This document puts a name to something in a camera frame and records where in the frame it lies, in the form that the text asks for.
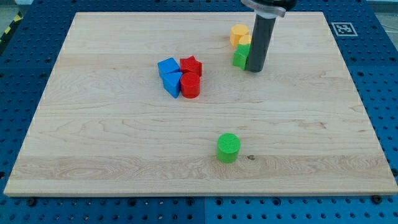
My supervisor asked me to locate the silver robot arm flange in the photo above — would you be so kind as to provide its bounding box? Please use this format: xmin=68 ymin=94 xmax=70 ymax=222
xmin=240 ymin=0 xmax=298 ymax=19

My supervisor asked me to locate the red cylinder block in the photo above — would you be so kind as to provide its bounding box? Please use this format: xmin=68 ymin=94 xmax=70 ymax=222
xmin=180 ymin=72 xmax=200 ymax=98

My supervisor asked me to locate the blue triangle block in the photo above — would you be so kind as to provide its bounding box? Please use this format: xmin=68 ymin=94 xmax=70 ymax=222
xmin=160 ymin=72 xmax=183 ymax=98

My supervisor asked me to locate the green cylinder block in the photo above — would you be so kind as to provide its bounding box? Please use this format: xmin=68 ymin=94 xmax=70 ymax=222
xmin=217 ymin=133 xmax=241 ymax=163

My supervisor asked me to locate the red star block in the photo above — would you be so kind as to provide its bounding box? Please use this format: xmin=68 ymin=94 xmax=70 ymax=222
xmin=180 ymin=55 xmax=203 ymax=77

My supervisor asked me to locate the blue cube block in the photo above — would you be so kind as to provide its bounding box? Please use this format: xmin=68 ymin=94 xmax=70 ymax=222
xmin=157 ymin=57 xmax=180 ymax=77

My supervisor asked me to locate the green star block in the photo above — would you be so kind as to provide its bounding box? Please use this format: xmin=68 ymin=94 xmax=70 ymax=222
xmin=233 ymin=44 xmax=250 ymax=70

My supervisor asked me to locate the yellow small block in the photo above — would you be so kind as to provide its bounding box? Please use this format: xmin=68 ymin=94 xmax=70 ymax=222
xmin=238 ymin=34 xmax=252 ymax=45

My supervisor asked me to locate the yellow hexagon block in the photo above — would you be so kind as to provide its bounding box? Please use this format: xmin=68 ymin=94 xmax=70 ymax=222
xmin=229 ymin=24 xmax=249 ymax=47

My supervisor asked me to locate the wooden board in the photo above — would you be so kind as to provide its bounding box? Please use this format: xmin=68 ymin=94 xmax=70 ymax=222
xmin=4 ymin=12 xmax=397 ymax=197

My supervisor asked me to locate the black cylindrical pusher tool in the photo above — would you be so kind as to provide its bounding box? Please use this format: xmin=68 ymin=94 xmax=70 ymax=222
xmin=246 ymin=14 xmax=276 ymax=73

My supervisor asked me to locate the white fiducial marker tag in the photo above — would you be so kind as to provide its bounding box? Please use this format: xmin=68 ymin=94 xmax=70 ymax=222
xmin=331 ymin=22 xmax=358 ymax=37

